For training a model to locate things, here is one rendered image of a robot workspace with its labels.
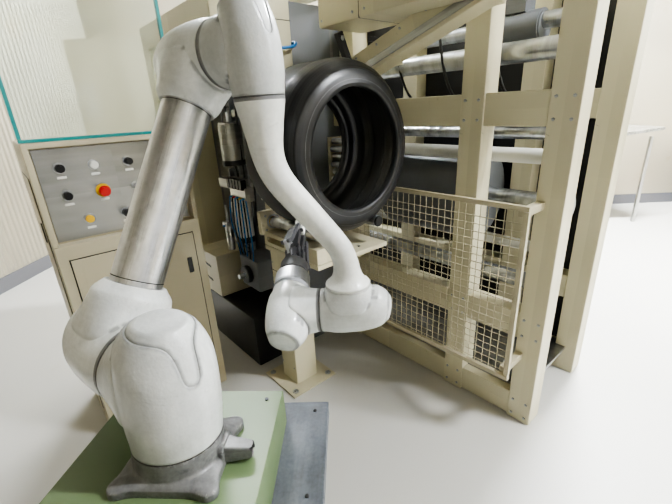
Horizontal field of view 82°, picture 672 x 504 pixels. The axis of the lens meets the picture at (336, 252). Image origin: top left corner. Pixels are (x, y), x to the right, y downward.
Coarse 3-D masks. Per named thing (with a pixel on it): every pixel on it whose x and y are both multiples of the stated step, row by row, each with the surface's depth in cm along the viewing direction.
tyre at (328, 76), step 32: (320, 64) 120; (352, 64) 125; (288, 96) 116; (320, 96) 117; (352, 96) 156; (384, 96) 134; (288, 128) 116; (352, 128) 165; (384, 128) 156; (288, 160) 118; (352, 160) 170; (384, 160) 160; (320, 192) 125; (352, 192) 168; (384, 192) 146; (352, 224) 140
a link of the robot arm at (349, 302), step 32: (256, 96) 70; (256, 128) 73; (256, 160) 76; (288, 192) 78; (320, 224) 80; (352, 256) 84; (352, 288) 83; (320, 320) 86; (352, 320) 85; (384, 320) 87
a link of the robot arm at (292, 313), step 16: (288, 288) 90; (304, 288) 90; (320, 288) 91; (272, 304) 87; (288, 304) 86; (304, 304) 86; (272, 320) 84; (288, 320) 84; (304, 320) 86; (272, 336) 84; (288, 336) 83; (304, 336) 85
